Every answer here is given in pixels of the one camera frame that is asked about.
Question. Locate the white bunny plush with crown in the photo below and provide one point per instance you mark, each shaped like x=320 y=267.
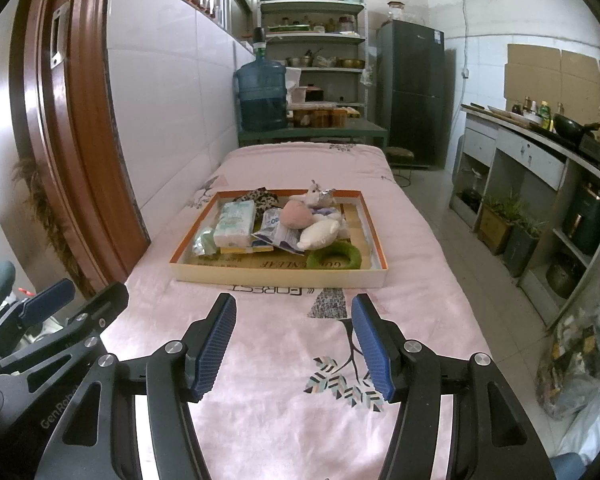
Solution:
x=312 y=195

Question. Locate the metal cooking pot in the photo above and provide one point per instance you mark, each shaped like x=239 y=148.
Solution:
x=565 y=277

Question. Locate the small white tissue pack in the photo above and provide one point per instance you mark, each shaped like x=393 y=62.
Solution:
x=345 y=227

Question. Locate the round stool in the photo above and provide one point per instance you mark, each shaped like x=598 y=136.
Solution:
x=400 y=152

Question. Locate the dark green pot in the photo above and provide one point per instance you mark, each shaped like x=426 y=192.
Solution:
x=587 y=220

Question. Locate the brown wooden door frame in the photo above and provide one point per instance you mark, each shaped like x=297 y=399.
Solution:
x=80 y=110

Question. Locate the grey kitchen counter cabinet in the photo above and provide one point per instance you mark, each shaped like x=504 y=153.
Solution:
x=525 y=152

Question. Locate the glass jar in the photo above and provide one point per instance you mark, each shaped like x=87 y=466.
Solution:
x=396 y=11

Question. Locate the pink makeup sponge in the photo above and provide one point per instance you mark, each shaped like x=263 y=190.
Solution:
x=296 y=215

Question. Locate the white metal shelf rack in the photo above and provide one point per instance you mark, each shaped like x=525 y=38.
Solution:
x=312 y=7

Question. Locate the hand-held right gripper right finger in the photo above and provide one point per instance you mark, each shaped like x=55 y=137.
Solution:
x=375 y=355

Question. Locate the row of amber jars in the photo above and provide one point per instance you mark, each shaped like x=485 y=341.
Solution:
x=320 y=117

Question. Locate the green fuzzy scrunchie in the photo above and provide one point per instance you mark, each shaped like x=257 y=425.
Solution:
x=350 y=257

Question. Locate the small black pot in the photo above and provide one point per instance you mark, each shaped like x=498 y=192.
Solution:
x=470 y=201

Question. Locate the yellow planter with plant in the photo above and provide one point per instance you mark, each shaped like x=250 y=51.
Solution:
x=497 y=227

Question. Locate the white plush toy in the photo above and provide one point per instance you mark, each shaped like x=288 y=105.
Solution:
x=317 y=235

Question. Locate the metal door strike plate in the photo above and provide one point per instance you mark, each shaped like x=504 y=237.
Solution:
x=59 y=35

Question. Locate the blue white wipes packet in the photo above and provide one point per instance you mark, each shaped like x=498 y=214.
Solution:
x=272 y=225

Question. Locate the dark sauce bottle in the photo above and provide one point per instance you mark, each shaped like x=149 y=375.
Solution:
x=516 y=107

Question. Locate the dark grey refrigerator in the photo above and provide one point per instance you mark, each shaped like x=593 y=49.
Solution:
x=415 y=95

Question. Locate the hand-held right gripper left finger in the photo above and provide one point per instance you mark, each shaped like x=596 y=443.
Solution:
x=212 y=355

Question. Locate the black wok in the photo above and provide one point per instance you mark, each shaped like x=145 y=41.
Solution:
x=570 y=127

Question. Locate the dark green planter with plant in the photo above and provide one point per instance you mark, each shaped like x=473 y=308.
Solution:
x=522 y=250

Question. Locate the leopard print scrunchie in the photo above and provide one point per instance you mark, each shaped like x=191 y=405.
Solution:
x=262 y=199

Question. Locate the clear round container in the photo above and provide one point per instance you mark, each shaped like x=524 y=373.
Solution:
x=205 y=245

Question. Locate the blue water jug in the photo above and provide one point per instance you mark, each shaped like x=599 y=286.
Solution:
x=260 y=95

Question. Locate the green oil bottle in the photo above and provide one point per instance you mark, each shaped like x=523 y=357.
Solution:
x=545 y=112

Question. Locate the yellow tissue packet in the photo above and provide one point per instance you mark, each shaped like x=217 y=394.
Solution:
x=240 y=250

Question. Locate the clear plastic bag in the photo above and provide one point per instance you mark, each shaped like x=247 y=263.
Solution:
x=580 y=360

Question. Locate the orange-rimmed cardboard box tray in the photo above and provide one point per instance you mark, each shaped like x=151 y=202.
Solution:
x=280 y=275

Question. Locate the green low table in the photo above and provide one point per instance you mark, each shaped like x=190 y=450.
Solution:
x=360 y=127

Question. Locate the large white teal tissue pack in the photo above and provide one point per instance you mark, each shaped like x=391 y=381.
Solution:
x=235 y=222

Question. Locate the pink printed bedsheet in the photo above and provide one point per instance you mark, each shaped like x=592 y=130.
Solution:
x=280 y=410

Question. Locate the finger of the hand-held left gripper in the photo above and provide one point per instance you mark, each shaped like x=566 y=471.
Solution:
x=90 y=325
x=47 y=301

